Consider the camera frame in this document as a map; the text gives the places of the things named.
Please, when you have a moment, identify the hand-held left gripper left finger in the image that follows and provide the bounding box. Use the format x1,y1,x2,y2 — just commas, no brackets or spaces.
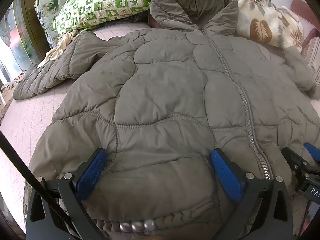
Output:
27,147,108,235

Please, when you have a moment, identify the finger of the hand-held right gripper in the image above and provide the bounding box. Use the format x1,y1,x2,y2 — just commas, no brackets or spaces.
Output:
303,142,320,167
281,147,309,180

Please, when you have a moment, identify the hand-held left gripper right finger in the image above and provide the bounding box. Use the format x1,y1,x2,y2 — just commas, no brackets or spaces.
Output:
211,148,293,238

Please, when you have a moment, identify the grey quilted jacket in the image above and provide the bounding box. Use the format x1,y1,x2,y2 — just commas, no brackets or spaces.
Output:
12,0,320,239

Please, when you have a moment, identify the white printed tote bag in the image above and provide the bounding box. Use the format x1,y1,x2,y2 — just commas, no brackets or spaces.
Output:
0,72,24,124

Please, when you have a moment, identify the beige cloth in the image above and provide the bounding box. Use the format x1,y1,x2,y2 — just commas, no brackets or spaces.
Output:
37,29,82,68

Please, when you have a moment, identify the red wooden headboard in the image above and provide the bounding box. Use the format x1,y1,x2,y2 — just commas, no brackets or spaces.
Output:
290,0,320,55

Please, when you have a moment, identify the floral leaf print blanket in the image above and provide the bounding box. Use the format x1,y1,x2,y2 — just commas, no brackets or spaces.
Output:
226,0,304,48

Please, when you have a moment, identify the wooden framed glass window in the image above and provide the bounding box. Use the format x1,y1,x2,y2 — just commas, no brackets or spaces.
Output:
0,0,60,85

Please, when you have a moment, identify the green patterned pillow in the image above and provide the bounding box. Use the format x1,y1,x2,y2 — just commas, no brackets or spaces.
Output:
53,0,153,33

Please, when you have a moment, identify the black cable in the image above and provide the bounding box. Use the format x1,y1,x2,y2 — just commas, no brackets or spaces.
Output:
0,131,79,233

